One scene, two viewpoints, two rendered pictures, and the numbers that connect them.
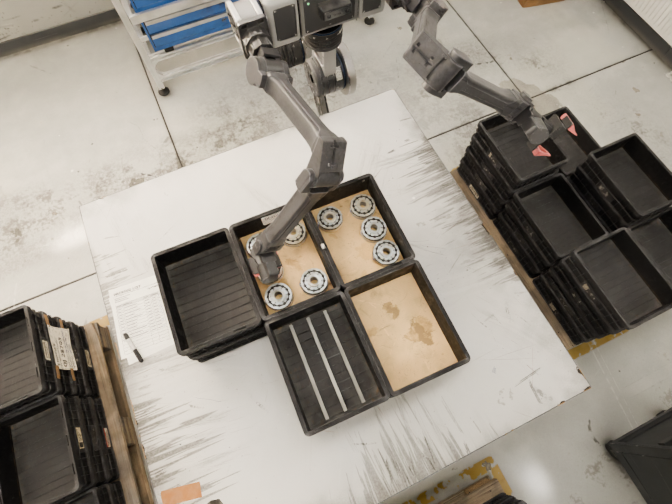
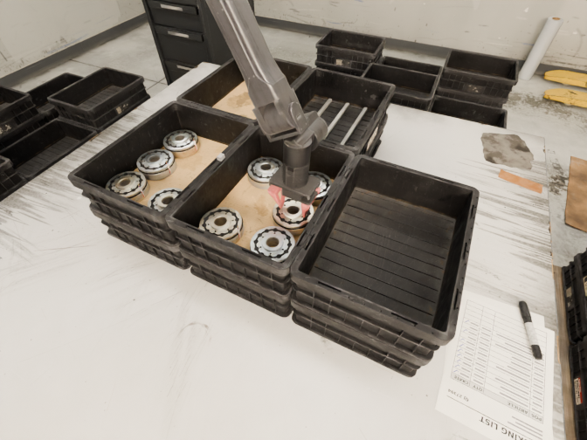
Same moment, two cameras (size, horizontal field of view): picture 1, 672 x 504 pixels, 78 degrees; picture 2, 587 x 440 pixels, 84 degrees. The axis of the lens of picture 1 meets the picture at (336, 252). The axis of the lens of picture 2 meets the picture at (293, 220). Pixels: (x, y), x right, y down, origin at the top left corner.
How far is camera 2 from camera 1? 1.41 m
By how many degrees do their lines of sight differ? 57
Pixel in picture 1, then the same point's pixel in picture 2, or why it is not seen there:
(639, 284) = (100, 95)
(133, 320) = (515, 369)
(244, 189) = (178, 416)
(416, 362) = not seen: hidden behind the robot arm
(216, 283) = (366, 262)
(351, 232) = (174, 183)
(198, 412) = not seen: hidden behind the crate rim
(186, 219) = not seen: outside the picture
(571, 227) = (55, 150)
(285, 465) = (416, 142)
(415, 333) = (246, 101)
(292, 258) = (256, 211)
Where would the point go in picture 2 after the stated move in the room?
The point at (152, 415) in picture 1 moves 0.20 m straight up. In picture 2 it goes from (528, 246) to (574, 197)
